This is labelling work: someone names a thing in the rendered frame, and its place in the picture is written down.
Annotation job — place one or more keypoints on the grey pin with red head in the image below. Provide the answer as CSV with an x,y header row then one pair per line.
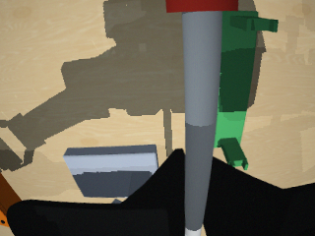
x,y
201,50

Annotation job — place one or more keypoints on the green u-shaped rack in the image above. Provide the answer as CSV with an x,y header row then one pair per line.
x,y
238,45

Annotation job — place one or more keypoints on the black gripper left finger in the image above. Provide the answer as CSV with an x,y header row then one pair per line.
x,y
156,209

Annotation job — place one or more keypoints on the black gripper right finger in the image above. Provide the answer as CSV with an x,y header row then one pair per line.
x,y
241,205

